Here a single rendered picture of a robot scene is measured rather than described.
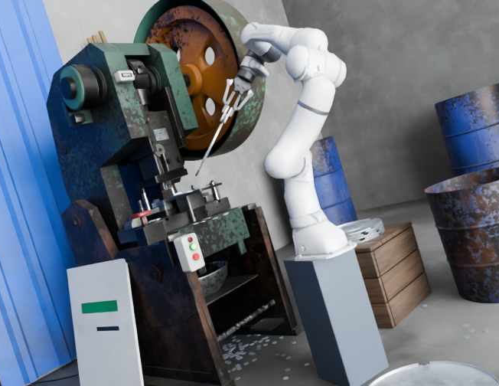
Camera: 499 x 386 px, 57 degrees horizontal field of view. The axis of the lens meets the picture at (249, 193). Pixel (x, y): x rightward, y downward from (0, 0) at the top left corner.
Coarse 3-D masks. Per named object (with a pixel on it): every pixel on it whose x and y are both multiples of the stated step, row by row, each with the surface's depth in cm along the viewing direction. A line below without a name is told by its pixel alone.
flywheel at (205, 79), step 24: (168, 24) 234; (192, 24) 228; (216, 24) 214; (192, 48) 232; (216, 48) 222; (192, 72) 231; (216, 72) 225; (192, 96) 239; (216, 96) 229; (216, 120) 233; (192, 144) 243; (216, 144) 235
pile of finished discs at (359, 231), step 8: (344, 224) 227; (352, 224) 222; (360, 224) 212; (368, 224) 210; (376, 224) 202; (344, 232) 208; (352, 232) 204; (360, 232) 199; (368, 232) 199; (376, 232) 201; (352, 240) 199; (360, 240) 202
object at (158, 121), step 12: (156, 120) 206; (168, 120) 211; (156, 132) 204; (168, 132) 210; (156, 144) 203; (168, 144) 208; (156, 156) 202; (168, 156) 203; (180, 156) 206; (144, 168) 208; (156, 168) 202; (168, 168) 202; (180, 168) 210
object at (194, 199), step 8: (216, 184) 195; (184, 192) 199; (192, 192) 191; (200, 192) 204; (168, 200) 202; (176, 200) 202; (184, 200) 199; (192, 200) 200; (200, 200) 203; (184, 208) 200; (192, 208) 199; (200, 208) 202; (192, 216) 198; (200, 216) 201; (208, 216) 205
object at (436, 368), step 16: (400, 368) 109; (416, 368) 108; (432, 368) 106; (448, 368) 104; (464, 368) 102; (480, 368) 99; (384, 384) 105; (400, 384) 103; (416, 384) 100; (432, 384) 98; (448, 384) 97; (464, 384) 96; (480, 384) 94; (496, 384) 93
